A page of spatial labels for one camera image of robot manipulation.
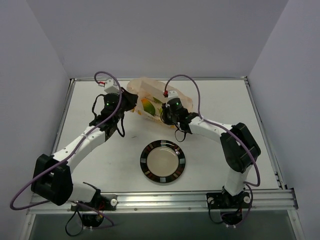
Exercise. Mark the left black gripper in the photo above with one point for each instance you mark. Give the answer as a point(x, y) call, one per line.
point(130, 99)

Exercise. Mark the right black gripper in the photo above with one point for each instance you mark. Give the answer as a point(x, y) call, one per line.
point(165, 114)

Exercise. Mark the fake mango orange green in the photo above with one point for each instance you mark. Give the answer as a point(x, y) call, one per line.
point(148, 107)

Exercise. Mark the orange translucent plastic bag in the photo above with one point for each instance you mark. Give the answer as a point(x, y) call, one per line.
point(150, 98)

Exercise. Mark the fake green apple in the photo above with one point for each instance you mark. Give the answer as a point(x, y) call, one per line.
point(157, 101)

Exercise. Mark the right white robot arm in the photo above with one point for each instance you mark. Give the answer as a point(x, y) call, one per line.
point(240, 149)

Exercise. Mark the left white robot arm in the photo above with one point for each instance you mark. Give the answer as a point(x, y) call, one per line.
point(53, 174)

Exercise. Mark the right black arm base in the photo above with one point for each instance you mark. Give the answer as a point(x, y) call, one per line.
point(233, 209)

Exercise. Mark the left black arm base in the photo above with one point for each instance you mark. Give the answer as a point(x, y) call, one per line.
point(92, 213)

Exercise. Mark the dark rimmed beige plate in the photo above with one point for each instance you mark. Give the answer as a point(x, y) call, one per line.
point(162, 161)

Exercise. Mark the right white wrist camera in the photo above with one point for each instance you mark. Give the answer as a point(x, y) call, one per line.
point(172, 94)

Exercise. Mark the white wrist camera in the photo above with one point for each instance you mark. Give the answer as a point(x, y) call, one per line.
point(110, 87)
point(172, 94)

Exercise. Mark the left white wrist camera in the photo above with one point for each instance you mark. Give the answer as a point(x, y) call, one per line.
point(110, 87)

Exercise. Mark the aluminium front rail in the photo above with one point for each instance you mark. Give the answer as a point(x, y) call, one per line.
point(196, 201)

